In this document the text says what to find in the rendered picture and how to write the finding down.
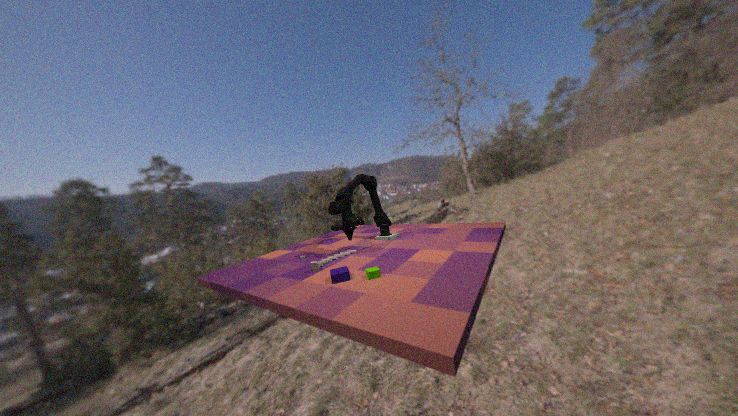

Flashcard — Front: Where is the green cube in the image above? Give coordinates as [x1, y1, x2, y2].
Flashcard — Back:
[365, 266, 381, 280]

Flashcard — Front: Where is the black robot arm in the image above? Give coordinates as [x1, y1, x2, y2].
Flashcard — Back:
[328, 174, 392, 236]

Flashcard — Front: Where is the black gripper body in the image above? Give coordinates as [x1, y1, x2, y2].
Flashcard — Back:
[331, 212, 365, 231]

